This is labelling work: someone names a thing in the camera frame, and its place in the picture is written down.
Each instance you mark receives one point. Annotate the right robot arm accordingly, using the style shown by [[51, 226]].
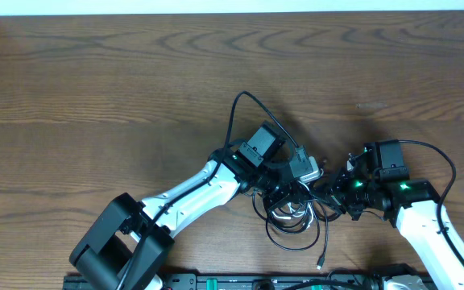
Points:
[[379, 179]]

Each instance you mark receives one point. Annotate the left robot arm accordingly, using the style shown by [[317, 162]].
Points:
[[130, 240]]

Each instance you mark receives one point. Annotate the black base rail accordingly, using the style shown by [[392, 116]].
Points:
[[188, 281]]

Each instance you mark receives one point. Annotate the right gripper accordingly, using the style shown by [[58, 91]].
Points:
[[333, 192]]

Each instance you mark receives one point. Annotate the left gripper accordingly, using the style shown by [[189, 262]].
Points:
[[294, 192]]

